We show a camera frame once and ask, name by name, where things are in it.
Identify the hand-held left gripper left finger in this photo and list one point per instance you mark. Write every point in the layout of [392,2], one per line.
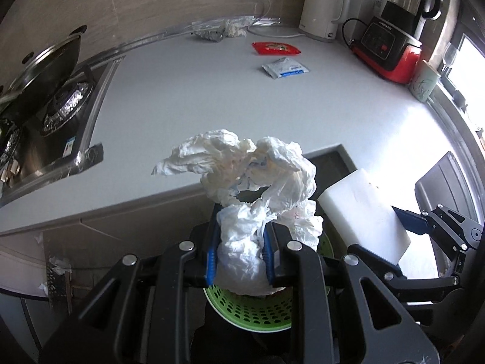
[211,261]

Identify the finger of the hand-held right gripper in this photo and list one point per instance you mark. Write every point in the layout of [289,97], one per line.
[411,222]
[379,261]

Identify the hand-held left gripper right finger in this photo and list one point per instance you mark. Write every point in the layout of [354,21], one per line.
[269,263]

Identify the green plastic basket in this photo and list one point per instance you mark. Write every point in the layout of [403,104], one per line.
[227,303]

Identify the white foam block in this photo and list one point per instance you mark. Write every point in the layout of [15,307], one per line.
[363,212]

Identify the large white tissue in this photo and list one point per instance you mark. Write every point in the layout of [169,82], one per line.
[265,174]

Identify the dark grey plastic panel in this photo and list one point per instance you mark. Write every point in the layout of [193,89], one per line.
[439,182]

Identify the pale green ceramic cup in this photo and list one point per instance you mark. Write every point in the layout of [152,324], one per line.
[424,81]

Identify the white tissue scrap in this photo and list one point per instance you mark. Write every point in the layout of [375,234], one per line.
[41,286]
[58,265]

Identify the perforated metal panel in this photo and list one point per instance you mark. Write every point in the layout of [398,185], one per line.
[57,292]

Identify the wine glass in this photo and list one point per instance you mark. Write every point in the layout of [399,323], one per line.
[449,55]

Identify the stove label sticker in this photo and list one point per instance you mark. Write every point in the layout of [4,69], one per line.
[69,147]

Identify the red black blender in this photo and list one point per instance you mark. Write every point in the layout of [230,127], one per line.
[394,34]

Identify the steel gas stove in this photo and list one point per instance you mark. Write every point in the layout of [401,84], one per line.
[57,151]

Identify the white blue flat packet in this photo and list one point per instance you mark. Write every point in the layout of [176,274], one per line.
[286,67]

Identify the foil burner liner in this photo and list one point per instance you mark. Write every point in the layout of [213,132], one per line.
[7,148]
[68,102]

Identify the red snack packet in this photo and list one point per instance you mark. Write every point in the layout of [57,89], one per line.
[274,48]

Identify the crumpled silver foil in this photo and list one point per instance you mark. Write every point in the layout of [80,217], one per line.
[207,35]

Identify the white electric kettle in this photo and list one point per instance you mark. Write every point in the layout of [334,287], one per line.
[322,7]

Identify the black wok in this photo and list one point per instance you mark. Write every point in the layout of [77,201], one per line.
[22,100]

